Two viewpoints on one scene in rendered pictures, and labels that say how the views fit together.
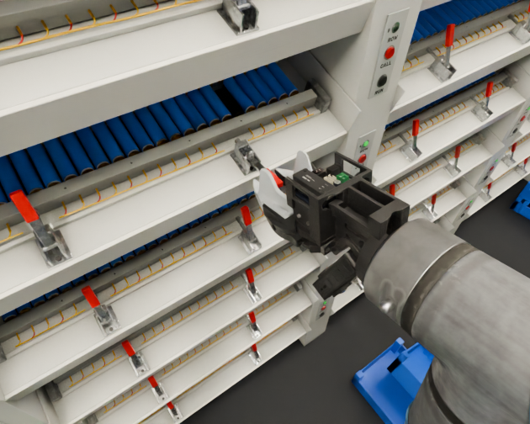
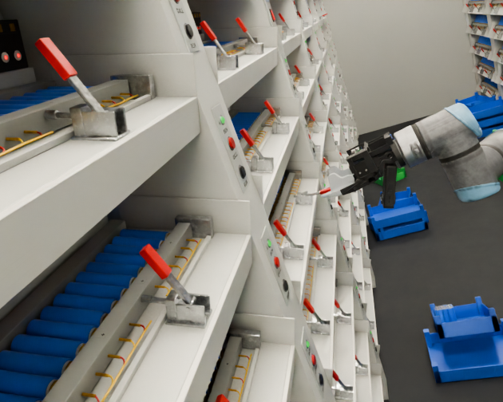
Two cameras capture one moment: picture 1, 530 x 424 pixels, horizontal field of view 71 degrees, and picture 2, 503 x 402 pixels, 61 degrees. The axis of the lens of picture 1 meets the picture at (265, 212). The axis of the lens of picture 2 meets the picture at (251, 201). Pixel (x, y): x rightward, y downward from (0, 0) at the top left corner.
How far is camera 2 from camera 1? 0.83 m
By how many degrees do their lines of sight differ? 42
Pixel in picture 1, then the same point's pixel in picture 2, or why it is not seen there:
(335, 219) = (373, 159)
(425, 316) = (426, 137)
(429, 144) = not seen: hidden behind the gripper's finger
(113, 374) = not seen: outside the picture
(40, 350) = not seen: hidden behind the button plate
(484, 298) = (430, 120)
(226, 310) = (344, 336)
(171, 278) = (318, 297)
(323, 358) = (407, 392)
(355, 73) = (306, 149)
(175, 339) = (342, 369)
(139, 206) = (296, 230)
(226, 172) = (304, 208)
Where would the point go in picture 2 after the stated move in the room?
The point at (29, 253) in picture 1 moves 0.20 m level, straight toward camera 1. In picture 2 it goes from (288, 262) to (385, 230)
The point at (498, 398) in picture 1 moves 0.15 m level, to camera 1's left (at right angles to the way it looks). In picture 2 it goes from (457, 132) to (426, 160)
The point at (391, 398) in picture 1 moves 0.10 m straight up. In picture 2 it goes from (464, 364) to (459, 344)
